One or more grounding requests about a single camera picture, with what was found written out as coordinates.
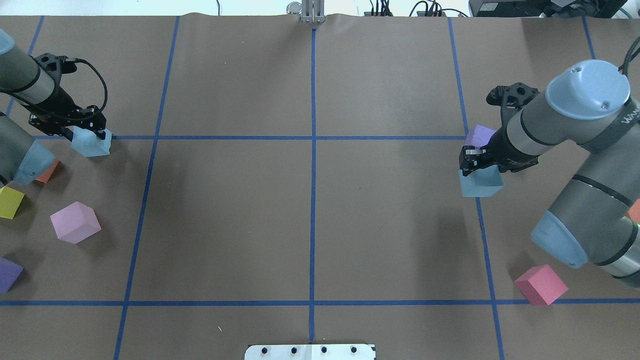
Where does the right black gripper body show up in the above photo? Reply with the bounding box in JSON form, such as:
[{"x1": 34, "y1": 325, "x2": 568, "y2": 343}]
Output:
[{"x1": 473, "y1": 132, "x2": 538, "y2": 173}]

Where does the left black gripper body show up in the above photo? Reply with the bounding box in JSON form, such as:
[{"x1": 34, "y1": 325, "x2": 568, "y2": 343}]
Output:
[{"x1": 29, "y1": 88, "x2": 106, "y2": 136}]

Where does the light blue foam block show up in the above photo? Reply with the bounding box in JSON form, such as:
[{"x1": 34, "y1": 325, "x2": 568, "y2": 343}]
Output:
[
  {"x1": 71, "y1": 126, "x2": 113, "y2": 158},
  {"x1": 458, "y1": 165, "x2": 505, "y2": 198}
]

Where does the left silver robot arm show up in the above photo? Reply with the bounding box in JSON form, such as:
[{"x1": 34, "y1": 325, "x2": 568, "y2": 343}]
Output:
[{"x1": 0, "y1": 31, "x2": 113, "y2": 186}]

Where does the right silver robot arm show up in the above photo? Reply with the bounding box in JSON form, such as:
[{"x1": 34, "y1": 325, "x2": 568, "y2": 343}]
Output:
[{"x1": 459, "y1": 39, "x2": 640, "y2": 290}]

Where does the far purple foam block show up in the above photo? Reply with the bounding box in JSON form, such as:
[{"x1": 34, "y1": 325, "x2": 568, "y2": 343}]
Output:
[{"x1": 464, "y1": 124, "x2": 497, "y2": 149}]

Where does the purple foam block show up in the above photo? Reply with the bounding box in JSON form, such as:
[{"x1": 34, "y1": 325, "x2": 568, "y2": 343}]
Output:
[
  {"x1": 464, "y1": 124, "x2": 497, "y2": 149},
  {"x1": 0, "y1": 257, "x2": 24, "y2": 294}
]

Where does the near orange foam block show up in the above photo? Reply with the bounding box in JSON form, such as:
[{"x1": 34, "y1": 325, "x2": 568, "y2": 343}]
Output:
[{"x1": 35, "y1": 159, "x2": 60, "y2": 183}]

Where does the orange foam block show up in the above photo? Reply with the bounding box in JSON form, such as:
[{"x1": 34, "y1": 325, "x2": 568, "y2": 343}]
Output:
[
  {"x1": 35, "y1": 159, "x2": 60, "y2": 183},
  {"x1": 626, "y1": 198, "x2": 640, "y2": 224}
]

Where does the yellow foam block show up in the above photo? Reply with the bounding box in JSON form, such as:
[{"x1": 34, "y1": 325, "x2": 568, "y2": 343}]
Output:
[{"x1": 0, "y1": 186, "x2": 25, "y2": 219}]

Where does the near light pink foam block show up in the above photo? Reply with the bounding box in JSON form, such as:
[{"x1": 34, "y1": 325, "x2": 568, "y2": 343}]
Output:
[{"x1": 50, "y1": 202, "x2": 102, "y2": 244}]

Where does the far magenta foam block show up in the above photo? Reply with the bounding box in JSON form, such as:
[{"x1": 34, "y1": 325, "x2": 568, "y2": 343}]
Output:
[{"x1": 513, "y1": 264, "x2": 569, "y2": 306}]

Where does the far orange foam block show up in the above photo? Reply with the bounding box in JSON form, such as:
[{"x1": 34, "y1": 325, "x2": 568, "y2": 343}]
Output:
[{"x1": 626, "y1": 198, "x2": 640, "y2": 224}]

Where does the near purple foam block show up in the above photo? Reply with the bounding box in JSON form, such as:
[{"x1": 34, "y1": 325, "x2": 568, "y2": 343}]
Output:
[{"x1": 0, "y1": 257, "x2": 24, "y2": 294}]

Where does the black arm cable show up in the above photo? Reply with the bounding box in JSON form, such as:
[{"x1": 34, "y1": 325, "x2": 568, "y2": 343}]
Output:
[{"x1": 65, "y1": 58, "x2": 109, "y2": 121}]

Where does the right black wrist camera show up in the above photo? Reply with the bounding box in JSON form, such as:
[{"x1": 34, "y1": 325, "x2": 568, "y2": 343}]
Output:
[{"x1": 486, "y1": 82, "x2": 540, "y2": 128}]

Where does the aluminium frame post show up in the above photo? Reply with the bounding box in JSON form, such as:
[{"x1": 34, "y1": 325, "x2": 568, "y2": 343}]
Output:
[{"x1": 300, "y1": 0, "x2": 326, "y2": 24}]

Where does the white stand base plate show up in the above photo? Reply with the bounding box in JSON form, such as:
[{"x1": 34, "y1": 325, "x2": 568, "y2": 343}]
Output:
[{"x1": 244, "y1": 343, "x2": 377, "y2": 360}]

